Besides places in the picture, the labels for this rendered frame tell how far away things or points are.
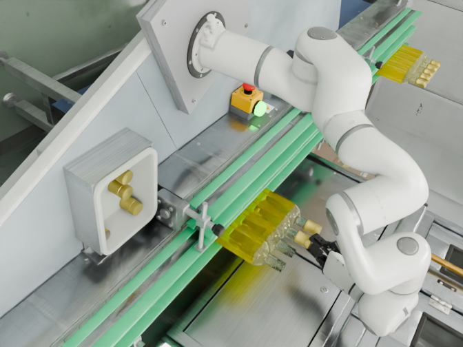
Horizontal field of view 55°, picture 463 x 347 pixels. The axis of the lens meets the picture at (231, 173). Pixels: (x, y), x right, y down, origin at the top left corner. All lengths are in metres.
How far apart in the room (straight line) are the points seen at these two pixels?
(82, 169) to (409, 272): 0.63
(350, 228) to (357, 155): 0.13
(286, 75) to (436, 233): 0.94
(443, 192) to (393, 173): 6.06
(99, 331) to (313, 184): 0.96
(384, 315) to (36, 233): 0.72
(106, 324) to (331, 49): 0.72
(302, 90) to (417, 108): 6.60
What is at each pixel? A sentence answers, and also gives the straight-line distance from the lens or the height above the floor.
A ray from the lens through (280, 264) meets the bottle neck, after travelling 1.18.
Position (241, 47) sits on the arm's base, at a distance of 0.99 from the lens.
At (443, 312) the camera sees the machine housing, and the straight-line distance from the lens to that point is 1.51.
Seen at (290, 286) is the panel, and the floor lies 1.16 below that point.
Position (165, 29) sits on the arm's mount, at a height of 0.78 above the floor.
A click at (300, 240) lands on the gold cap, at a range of 1.24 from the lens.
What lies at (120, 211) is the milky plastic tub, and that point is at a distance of 1.10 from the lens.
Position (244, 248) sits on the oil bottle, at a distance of 1.17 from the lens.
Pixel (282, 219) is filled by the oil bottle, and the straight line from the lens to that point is 1.25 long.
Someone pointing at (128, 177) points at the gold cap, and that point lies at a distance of 0.98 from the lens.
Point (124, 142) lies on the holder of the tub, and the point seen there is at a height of 0.79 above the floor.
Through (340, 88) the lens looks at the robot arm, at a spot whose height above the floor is 1.14.
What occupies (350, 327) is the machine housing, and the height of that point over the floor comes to 1.35.
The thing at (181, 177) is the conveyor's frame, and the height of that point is 0.83.
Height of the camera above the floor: 1.32
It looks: 20 degrees down
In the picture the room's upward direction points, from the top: 119 degrees clockwise
